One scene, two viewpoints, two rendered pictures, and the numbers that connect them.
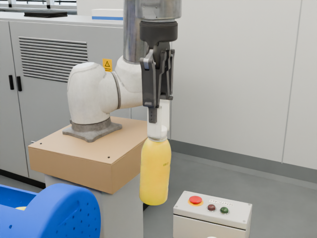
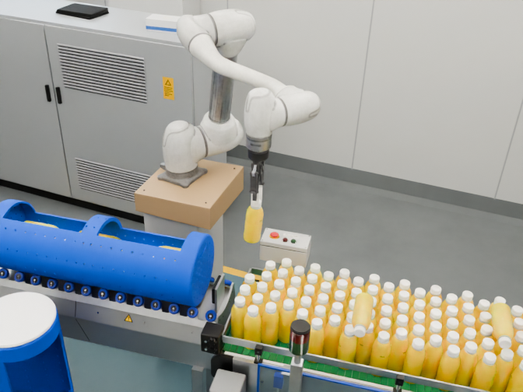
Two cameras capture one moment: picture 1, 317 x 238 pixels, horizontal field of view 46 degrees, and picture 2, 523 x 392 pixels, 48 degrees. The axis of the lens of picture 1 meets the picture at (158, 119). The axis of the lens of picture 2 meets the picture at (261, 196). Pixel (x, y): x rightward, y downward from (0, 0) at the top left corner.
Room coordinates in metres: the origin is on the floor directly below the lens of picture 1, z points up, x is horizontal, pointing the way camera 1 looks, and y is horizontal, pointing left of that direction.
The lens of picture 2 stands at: (-1.06, 0.26, 2.55)
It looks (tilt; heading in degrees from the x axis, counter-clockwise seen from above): 32 degrees down; 351
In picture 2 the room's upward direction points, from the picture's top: 2 degrees clockwise
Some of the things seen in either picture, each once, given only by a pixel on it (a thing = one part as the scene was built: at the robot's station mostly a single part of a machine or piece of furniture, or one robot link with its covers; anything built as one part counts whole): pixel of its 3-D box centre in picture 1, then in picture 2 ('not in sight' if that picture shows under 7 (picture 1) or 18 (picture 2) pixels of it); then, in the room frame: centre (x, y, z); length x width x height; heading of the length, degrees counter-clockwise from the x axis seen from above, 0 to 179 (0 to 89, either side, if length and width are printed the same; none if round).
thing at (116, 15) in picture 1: (111, 14); (166, 23); (2.71, 0.33, 1.48); 0.24 x 0.12 x 0.08; 69
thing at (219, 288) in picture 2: not in sight; (218, 293); (0.70, 0.15, 0.99); 0.10 x 0.02 x 0.12; 158
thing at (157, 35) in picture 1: (158, 44); (257, 159); (0.75, 0.00, 1.56); 0.08 x 0.07 x 0.09; 158
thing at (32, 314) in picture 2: not in sight; (15, 318); (0.58, 0.88, 1.03); 0.28 x 0.28 x 0.01
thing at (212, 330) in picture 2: not in sight; (212, 338); (0.50, 0.18, 0.95); 0.10 x 0.07 x 0.10; 158
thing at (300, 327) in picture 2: not in sight; (299, 344); (0.22, -0.08, 1.18); 0.06 x 0.06 x 0.16
